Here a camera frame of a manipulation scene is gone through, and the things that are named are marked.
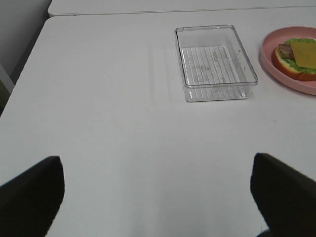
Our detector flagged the yellow cheese slice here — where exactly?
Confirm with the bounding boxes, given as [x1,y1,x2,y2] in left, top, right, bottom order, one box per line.
[290,41,316,69]

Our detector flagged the bread slice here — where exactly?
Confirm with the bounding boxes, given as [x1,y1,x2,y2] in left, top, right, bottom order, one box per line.
[272,47,316,81]

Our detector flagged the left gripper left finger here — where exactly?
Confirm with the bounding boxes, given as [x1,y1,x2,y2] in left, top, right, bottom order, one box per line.
[0,156,65,237]

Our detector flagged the green lettuce leaf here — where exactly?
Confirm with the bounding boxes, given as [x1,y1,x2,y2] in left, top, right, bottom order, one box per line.
[281,38,316,73]

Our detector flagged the pink round plate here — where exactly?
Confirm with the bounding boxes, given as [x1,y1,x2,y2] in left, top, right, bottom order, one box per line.
[260,26,316,95]

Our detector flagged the left clear plastic tray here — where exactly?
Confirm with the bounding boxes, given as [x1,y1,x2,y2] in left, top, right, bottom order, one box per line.
[175,25,258,102]

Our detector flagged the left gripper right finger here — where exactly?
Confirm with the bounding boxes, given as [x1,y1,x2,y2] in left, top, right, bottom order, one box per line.
[250,153,316,237]

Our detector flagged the bacon strip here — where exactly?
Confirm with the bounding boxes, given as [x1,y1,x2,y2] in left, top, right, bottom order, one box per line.
[278,43,295,60]

